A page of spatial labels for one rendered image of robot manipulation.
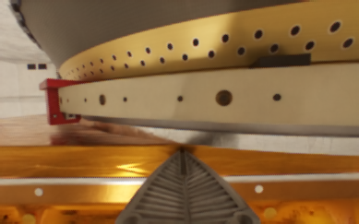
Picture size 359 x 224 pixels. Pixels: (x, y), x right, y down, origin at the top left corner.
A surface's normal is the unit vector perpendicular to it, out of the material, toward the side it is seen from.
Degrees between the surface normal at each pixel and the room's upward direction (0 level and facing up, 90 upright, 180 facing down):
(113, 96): 90
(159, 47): 62
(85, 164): 90
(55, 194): 90
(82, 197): 91
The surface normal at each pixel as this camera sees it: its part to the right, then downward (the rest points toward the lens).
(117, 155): 0.01, 0.09
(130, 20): -0.36, 0.54
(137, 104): -0.39, 0.08
